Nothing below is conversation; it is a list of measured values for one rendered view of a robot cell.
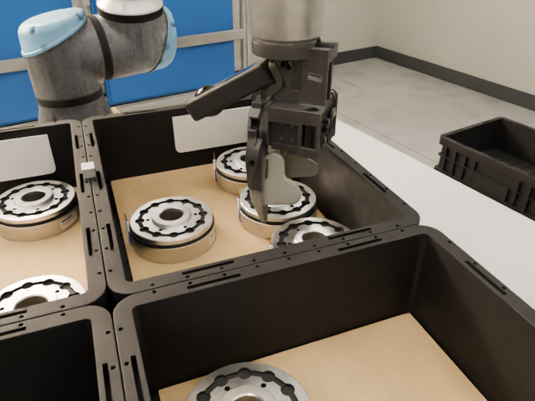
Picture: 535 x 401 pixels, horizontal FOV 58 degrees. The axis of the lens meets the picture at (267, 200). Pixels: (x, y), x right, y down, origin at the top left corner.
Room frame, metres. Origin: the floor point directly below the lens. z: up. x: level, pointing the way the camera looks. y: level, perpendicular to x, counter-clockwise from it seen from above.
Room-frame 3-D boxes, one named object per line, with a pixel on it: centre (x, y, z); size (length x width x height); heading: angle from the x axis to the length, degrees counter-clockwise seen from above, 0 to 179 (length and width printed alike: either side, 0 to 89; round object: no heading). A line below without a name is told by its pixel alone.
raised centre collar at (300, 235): (0.45, -0.05, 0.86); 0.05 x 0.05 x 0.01
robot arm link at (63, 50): (0.87, 0.36, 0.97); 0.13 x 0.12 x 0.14; 123
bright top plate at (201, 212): (0.50, 0.12, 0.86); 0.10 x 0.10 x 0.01
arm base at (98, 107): (0.87, 0.36, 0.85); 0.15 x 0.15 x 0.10
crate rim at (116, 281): (0.52, 0.06, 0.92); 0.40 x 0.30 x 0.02; 21
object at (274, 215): (0.55, -0.01, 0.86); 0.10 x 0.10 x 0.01
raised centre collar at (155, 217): (0.50, 0.12, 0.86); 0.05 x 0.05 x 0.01
